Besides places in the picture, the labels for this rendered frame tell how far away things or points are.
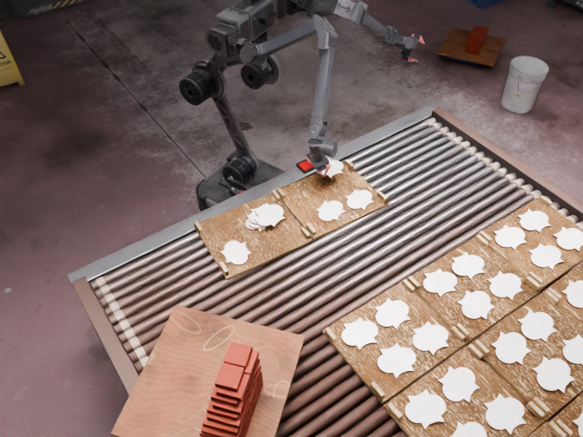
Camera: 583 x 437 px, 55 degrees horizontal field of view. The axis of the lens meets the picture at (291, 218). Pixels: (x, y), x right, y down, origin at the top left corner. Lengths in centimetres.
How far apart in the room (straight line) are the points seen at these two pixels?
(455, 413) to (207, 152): 293
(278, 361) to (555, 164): 312
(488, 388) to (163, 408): 111
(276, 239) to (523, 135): 281
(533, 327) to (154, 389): 139
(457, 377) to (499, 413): 17
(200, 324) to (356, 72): 357
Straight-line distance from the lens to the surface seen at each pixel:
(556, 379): 223
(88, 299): 236
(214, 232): 247
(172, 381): 198
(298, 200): 258
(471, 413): 208
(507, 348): 223
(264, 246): 240
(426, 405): 204
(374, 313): 221
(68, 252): 389
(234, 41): 265
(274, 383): 193
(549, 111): 512
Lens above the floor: 276
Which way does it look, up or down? 47 degrees down
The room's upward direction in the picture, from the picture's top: 1 degrees counter-clockwise
